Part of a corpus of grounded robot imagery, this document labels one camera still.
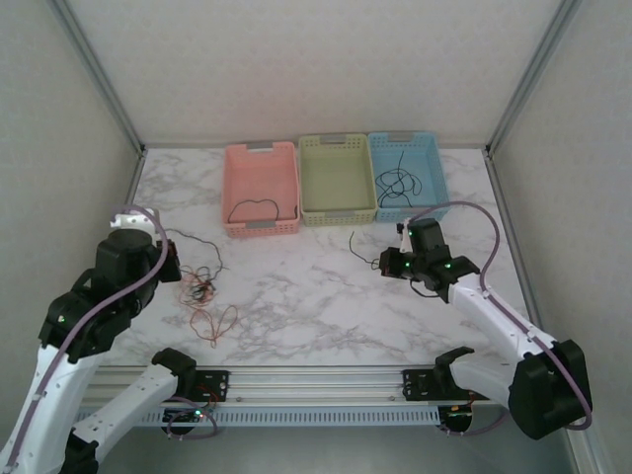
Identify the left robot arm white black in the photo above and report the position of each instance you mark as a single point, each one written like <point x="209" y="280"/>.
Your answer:
<point x="44" y="395"/>

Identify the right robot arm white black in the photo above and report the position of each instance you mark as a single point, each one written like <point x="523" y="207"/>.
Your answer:
<point x="498" y="316"/>

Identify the blue plastic basket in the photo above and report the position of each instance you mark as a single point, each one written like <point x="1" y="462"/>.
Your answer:
<point x="424" y="168"/>

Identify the green plastic basket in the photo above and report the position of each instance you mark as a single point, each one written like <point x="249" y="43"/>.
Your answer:
<point x="336" y="178"/>

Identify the pink plastic basket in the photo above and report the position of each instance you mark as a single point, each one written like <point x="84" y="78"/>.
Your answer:
<point x="259" y="182"/>

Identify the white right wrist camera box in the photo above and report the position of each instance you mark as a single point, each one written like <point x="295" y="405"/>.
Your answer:
<point x="405" y="237"/>

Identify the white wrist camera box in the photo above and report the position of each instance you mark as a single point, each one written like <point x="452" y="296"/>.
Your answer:
<point x="405" y="237"/>
<point x="133" y="220"/>

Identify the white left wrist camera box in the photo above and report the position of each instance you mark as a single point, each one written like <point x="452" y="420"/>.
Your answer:
<point x="133" y="220"/>

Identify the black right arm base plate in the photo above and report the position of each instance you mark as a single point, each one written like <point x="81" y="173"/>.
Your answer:
<point x="419" y="382"/>

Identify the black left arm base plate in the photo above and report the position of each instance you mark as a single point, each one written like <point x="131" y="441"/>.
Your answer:
<point x="212" y="382"/>

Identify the aluminium mounting rail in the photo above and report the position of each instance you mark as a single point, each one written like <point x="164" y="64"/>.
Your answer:
<point x="316" y="382"/>

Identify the aluminium frame post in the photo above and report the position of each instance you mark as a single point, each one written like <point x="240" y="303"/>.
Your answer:
<point x="99" y="79"/>
<point x="530" y="74"/>

